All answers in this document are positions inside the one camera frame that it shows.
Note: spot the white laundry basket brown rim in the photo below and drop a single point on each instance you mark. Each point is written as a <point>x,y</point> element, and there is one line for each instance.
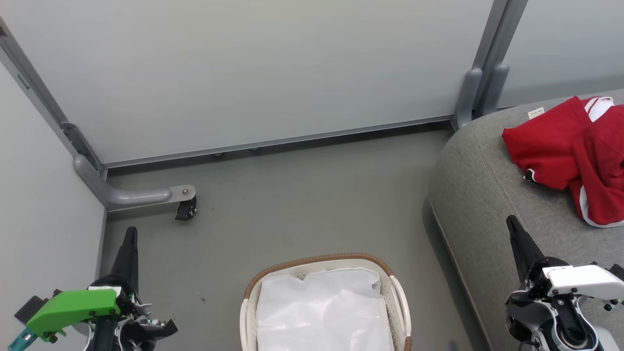
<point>317,259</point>

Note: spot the white plastic basket liner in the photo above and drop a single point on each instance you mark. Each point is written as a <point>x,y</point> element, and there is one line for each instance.
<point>321,312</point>

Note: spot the grey partition upright post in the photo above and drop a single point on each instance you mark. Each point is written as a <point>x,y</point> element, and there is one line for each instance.
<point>497,39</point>

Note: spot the grey partition side frame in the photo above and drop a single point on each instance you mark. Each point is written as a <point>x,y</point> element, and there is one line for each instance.
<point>39,87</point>

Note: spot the teal connector piece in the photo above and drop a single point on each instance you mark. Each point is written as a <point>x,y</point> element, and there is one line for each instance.
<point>19,340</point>

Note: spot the grey partition bottom rail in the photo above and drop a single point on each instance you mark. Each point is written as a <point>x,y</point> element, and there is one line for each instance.
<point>273,143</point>

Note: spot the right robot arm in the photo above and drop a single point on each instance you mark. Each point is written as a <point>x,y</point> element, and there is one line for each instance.
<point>565,336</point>

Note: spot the dark red garment white trim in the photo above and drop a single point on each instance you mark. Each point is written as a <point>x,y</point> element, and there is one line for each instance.
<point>604,170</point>

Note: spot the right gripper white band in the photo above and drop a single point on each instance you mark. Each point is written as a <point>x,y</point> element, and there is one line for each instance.
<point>585,282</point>

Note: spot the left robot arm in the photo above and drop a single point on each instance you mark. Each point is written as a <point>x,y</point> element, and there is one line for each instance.
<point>102,339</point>

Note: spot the grey partition support foot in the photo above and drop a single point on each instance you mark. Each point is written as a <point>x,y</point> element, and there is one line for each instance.
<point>496,87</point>
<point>467,97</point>

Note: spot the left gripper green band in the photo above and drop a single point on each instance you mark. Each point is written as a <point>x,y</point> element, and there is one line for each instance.
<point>73,307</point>

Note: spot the black caster wheel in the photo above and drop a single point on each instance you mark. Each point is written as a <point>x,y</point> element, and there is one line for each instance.
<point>185,209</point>

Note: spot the red shirt white striped sleeve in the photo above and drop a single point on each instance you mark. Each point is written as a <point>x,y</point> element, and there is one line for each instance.
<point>546,146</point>

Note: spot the grey partition caster leg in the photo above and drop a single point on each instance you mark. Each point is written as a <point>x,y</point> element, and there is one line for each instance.
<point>126,196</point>

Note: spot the grey fabric sofa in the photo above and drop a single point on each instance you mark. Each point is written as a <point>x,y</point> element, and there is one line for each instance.
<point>487,195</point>

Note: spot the white sofa label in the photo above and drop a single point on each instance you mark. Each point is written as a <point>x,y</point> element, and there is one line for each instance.
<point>536,113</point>

